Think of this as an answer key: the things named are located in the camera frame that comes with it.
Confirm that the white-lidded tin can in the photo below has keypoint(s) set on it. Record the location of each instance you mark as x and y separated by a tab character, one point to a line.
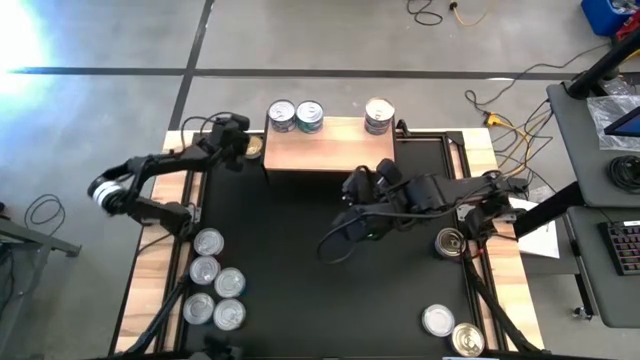
438	320

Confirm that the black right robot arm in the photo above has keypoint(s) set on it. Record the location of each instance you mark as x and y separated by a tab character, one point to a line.
430	192

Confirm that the teal can white text label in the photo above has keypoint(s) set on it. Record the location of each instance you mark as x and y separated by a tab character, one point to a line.
309	113

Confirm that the black clamp post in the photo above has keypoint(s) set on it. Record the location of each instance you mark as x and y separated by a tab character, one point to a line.
402	127

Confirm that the black keyboard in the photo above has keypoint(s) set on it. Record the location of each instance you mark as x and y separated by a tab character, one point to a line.
622	247

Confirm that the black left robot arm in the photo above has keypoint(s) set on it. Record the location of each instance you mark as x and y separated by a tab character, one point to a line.
165	161

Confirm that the silver-lidded teal tin can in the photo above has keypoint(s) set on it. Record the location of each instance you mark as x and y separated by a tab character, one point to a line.
198	308

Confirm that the black table mat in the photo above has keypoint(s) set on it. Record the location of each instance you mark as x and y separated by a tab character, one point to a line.
300	300

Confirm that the black desk leg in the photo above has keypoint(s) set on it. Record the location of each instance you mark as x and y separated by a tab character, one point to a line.
555	207

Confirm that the yellow power plug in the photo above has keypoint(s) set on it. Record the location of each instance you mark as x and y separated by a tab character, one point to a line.
492	119

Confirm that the red object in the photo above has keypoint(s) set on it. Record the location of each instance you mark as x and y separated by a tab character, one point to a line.
631	32

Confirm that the caster wheel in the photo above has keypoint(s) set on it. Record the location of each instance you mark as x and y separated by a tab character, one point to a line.
581	313

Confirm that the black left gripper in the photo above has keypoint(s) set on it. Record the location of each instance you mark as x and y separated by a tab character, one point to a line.
227	145

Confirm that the green label tin can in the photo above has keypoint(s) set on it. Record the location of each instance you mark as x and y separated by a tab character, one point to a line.
204	270

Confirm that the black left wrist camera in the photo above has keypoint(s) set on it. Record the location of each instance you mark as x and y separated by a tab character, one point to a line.
235	122

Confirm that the silver metal bracket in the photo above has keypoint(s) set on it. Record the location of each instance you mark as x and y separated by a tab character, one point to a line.
464	212

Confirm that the black monitor pole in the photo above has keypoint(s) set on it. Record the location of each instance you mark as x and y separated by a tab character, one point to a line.
600	67

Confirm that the grey desk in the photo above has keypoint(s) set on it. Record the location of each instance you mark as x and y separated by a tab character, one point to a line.
590	280
575	150

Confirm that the bronze-lidded tin can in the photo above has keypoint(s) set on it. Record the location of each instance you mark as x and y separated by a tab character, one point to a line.
450	242

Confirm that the blue tablet screen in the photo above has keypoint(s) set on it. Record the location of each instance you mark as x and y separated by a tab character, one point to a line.
627	125

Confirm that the silver can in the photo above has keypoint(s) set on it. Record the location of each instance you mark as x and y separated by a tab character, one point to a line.
282	111

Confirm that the white paper sheet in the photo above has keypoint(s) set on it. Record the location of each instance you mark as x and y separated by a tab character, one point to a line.
542	245

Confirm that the gold-lidded tin can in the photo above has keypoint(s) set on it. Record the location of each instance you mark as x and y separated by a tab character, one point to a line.
256	147
467	339

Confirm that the red tin can white patch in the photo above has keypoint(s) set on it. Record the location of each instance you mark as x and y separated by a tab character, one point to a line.
208	241

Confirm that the blue plastic bin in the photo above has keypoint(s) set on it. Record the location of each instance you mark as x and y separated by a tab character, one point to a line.
600	17

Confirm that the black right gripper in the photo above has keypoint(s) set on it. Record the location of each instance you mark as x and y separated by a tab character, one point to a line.
350	227

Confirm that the grey metal stand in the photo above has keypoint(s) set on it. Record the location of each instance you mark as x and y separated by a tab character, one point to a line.
45	241

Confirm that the clear plastic sheet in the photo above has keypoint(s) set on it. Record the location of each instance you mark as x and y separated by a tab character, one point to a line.
602	115

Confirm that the wooden shelf black metal legs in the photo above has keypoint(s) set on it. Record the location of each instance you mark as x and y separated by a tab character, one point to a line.
327	150

